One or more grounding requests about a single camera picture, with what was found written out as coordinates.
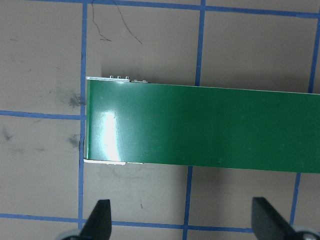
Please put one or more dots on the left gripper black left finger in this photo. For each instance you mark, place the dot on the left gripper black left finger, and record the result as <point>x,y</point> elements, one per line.
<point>99,224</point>

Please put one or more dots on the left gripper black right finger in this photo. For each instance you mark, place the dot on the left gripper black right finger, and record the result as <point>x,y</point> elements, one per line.
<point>267,223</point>

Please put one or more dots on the green conveyor belt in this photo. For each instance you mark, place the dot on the green conveyor belt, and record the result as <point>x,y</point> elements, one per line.
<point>137,122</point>

